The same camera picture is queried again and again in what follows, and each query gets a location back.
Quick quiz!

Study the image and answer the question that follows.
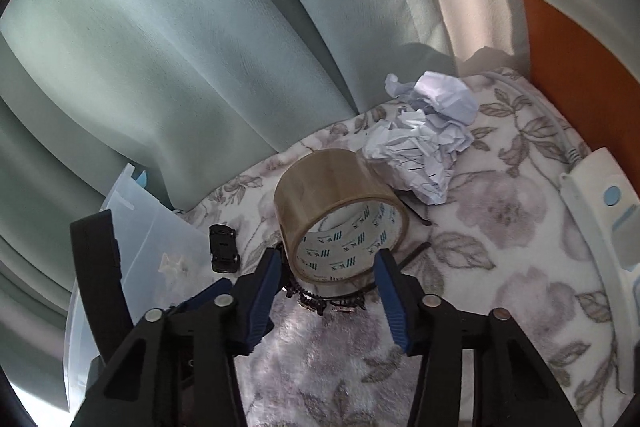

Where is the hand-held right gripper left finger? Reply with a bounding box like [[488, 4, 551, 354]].
[[70, 248, 285, 427]]

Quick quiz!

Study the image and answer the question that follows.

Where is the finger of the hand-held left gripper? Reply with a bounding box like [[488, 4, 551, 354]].
[[175, 282, 233, 313], [70, 210, 136, 360]]

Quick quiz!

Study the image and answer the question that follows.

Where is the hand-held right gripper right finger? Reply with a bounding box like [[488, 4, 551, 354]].
[[374, 249, 583, 427]]

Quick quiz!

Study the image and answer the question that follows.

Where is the clear plastic storage container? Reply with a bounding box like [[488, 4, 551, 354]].
[[65, 163, 221, 413]]

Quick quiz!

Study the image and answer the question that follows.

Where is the brown packing tape roll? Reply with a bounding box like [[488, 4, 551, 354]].
[[273, 149, 410, 295]]

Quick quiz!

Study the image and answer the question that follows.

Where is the black toy car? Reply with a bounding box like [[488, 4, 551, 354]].
[[207, 224, 241, 274]]

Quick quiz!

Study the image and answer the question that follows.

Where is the floral blanket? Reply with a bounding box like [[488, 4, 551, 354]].
[[175, 67, 626, 427]]

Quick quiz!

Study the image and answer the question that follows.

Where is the crumpled white paper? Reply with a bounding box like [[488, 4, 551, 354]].
[[362, 72, 479, 206]]

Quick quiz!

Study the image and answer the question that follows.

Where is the white power strip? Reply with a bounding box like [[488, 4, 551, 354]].
[[559, 147, 640, 395]]

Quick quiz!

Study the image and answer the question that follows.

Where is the green curtain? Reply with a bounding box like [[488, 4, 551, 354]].
[[0, 0, 456, 408]]

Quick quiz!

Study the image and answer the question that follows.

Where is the wooden furniture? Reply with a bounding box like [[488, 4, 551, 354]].
[[520, 0, 640, 158]]

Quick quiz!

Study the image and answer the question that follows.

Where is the black strap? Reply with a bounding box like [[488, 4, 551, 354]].
[[360, 242, 432, 295]]

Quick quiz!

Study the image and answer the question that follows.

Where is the thin black cable tie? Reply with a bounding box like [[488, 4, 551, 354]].
[[400, 199, 433, 228]]

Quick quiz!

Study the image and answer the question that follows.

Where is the grey power strip cable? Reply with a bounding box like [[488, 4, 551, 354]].
[[487, 69, 593, 165]]

